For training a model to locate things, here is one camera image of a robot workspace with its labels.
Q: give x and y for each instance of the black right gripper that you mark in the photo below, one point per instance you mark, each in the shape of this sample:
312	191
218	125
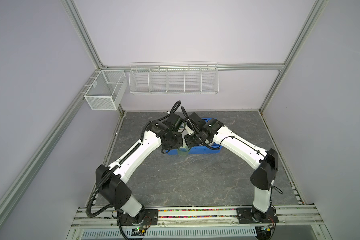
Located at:
187	138

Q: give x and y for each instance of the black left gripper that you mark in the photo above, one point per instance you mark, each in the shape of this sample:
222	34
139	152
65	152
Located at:
180	143

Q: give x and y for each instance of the green glass cup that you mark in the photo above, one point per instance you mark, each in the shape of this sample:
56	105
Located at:
183	151

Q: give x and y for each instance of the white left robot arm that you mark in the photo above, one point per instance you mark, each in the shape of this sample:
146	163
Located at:
112	180

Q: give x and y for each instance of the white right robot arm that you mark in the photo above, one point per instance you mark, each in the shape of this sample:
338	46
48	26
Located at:
264	162

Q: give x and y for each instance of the blue plastic bin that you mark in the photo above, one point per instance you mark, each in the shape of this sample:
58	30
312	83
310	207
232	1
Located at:
204	150

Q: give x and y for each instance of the small white mesh basket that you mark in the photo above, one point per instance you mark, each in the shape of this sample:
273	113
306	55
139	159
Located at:
106	90

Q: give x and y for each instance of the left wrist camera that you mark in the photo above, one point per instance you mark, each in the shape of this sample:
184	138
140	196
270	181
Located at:
173	122

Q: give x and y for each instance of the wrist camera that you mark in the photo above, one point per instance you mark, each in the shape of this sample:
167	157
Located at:
197	121
173	122

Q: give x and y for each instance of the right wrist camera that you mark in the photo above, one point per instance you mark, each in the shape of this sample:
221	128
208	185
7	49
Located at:
197	121

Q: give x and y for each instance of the long white wire basket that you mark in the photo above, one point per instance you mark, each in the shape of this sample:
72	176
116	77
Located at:
174	78

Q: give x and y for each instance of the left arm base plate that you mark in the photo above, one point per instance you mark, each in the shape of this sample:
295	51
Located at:
145	217

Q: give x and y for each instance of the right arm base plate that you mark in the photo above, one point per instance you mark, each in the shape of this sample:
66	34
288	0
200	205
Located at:
250	215

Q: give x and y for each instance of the aluminium mounting rail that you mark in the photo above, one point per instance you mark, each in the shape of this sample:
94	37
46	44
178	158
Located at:
301	222

